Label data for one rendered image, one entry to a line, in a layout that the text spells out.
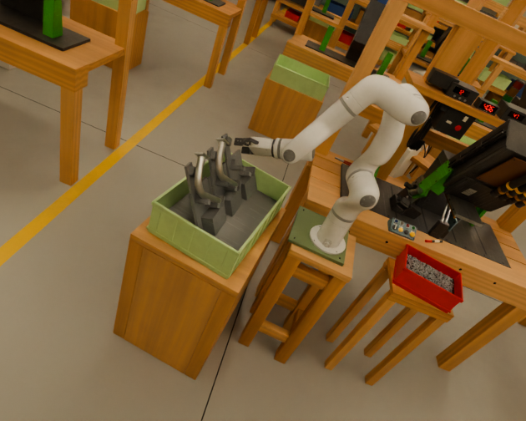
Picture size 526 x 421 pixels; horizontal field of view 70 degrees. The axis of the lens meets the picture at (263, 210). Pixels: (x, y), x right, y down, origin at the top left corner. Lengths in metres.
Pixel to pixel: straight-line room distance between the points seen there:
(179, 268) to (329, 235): 0.70
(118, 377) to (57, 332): 0.40
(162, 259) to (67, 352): 0.82
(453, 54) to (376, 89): 1.05
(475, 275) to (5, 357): 2.47
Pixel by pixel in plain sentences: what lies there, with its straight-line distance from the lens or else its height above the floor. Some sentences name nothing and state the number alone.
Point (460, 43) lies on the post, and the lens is 2.43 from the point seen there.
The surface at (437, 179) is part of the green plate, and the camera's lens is 2.32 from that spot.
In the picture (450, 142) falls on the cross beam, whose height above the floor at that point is 1.26.
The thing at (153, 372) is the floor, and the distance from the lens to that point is 2.23.
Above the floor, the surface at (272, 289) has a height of 0.55.
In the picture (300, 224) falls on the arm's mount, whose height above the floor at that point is 0.87.
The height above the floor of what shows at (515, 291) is 0.86.
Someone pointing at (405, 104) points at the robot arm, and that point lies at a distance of 1.45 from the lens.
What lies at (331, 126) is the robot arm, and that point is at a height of 1.46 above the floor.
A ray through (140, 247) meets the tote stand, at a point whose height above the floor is 0.74.
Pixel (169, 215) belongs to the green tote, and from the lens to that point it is 1.57.
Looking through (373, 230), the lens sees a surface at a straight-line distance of 2.16.
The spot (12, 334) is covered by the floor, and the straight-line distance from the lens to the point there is 2.34.
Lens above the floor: 2.00
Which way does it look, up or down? 37 degrees down
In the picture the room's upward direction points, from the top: 25 degrees clockwise
